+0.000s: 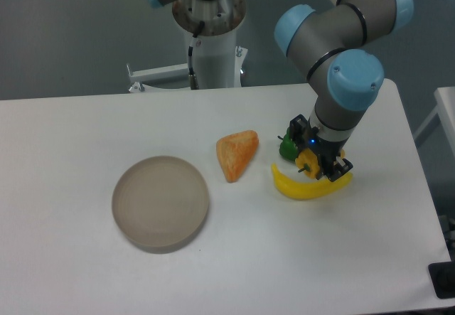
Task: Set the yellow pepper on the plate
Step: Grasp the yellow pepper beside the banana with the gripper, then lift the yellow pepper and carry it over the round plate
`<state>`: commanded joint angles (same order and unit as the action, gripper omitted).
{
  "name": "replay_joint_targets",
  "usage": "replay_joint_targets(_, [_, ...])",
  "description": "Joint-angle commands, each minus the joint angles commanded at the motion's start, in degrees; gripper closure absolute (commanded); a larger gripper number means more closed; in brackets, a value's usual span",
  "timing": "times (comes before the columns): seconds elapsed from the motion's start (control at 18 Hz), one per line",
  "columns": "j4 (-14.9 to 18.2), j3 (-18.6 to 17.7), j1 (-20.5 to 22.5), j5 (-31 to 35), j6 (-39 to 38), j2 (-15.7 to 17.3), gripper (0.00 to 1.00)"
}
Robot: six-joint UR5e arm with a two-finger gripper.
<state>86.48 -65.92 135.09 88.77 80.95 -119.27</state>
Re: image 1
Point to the orange toy fruit slice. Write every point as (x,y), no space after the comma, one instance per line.
(234,153)

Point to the beige round plate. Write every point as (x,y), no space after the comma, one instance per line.
(160,204)

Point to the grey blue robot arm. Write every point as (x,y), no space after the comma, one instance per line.
(328,50)

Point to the green toy bell pepper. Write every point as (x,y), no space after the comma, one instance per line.
(287,148)

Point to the yellow toy banana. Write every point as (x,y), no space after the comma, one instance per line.
(306,191)

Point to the black device at edge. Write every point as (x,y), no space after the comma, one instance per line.
(442,277)

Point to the yellow toy bell pepper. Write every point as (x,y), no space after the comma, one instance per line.
(307,162)

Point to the white side table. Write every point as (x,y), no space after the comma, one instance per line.
(442,114)

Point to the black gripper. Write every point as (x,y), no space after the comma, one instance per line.
(331,165)

